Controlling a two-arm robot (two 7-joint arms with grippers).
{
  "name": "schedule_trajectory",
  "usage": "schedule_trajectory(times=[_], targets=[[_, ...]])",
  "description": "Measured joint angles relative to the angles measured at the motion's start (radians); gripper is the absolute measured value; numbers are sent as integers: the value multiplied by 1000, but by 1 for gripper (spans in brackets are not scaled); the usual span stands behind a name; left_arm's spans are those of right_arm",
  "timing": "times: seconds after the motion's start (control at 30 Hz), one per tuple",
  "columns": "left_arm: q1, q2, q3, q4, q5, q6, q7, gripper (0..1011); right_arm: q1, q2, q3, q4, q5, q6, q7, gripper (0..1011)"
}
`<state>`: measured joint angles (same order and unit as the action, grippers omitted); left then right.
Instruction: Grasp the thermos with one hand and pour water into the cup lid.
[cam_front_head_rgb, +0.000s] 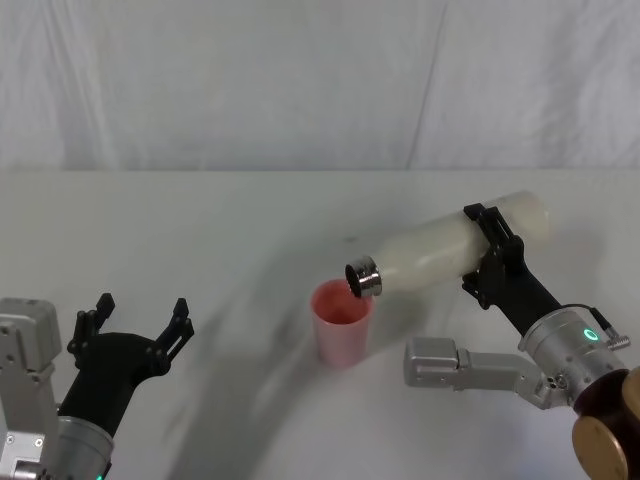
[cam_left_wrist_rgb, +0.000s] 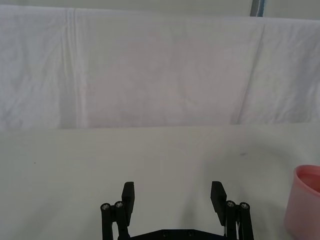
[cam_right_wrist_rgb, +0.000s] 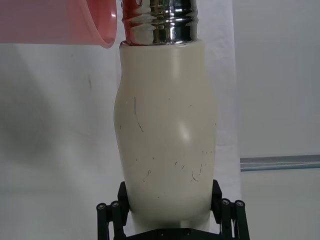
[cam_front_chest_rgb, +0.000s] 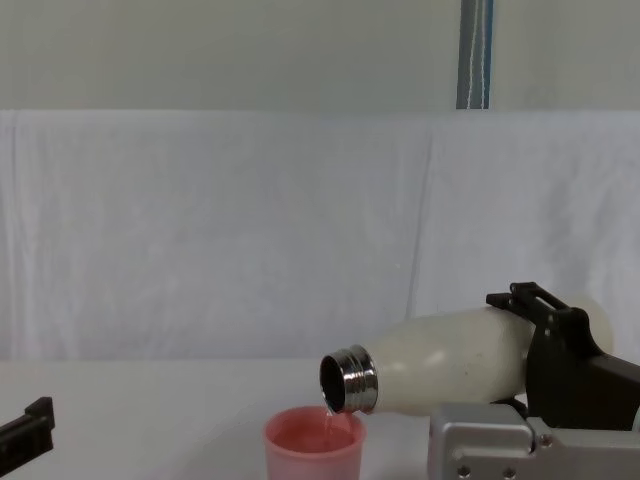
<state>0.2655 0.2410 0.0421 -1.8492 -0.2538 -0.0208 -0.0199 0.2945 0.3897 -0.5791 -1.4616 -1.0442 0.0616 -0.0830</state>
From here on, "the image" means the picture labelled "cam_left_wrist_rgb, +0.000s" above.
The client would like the pink cup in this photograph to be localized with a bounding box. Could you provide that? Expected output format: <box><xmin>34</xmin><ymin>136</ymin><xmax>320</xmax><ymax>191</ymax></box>
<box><xmin>283</xmin><ymin>164</ymin><xmax>320</xmax><ymax>240</ymax></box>

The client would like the white backdrop sheet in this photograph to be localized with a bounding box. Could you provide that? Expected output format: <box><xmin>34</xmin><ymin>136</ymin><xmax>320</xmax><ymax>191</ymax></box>
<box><xmin>0</xmin><ymin>4</ymin><xmax>320</xmax><ymax>131</ymax></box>

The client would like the white table cloth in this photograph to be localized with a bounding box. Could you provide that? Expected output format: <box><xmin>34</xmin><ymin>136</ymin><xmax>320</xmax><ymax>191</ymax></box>
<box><xmin>0</xmin><ymin>123</ymin><xmax>320</xmax><ymax>240</ymax></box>

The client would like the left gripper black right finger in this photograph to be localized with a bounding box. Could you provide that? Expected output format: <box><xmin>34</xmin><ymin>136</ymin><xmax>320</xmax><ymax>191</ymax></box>
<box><xmin>210</xmin><ymin>180</ymin><xmax>255</xmax><ymax>240</ymax></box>

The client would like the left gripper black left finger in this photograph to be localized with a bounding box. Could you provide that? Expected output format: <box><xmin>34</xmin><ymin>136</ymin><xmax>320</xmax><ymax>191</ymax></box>
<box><xmin>100</xmin><ymin>181</ymin><xmax>137</xmax><ymax>240</ymax></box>

